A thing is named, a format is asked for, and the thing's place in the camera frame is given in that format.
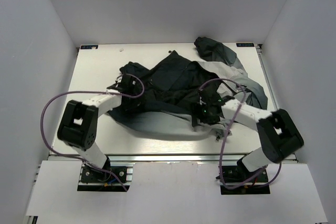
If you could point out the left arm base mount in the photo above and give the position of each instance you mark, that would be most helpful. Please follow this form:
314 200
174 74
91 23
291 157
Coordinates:
92 180

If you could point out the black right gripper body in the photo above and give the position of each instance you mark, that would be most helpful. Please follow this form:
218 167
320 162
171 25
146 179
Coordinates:
206 115

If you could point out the blue label sticker right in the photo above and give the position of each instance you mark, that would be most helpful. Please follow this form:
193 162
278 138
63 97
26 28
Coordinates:
245 44

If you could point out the aluminium right side rail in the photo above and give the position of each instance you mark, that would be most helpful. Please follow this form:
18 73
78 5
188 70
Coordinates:
273 98

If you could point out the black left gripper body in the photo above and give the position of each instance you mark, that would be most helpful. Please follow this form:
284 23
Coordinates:
133 103

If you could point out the blue label sticker left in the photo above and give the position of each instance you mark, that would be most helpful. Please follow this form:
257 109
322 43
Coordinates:
88 47

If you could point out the aluminium front table rail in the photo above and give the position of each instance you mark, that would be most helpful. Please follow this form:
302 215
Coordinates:
173 158

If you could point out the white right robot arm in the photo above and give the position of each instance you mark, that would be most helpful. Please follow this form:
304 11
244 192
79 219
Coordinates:
250 117

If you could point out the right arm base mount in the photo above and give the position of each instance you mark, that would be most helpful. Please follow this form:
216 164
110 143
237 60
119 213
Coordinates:
235 179

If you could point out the blue label sticker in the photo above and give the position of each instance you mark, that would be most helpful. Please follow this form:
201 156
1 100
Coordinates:
245 44
88 47

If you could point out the dark navy and grey jacket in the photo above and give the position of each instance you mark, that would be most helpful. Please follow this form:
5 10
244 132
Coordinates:
165 110

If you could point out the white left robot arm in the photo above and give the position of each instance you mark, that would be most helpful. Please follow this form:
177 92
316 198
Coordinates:
79 122

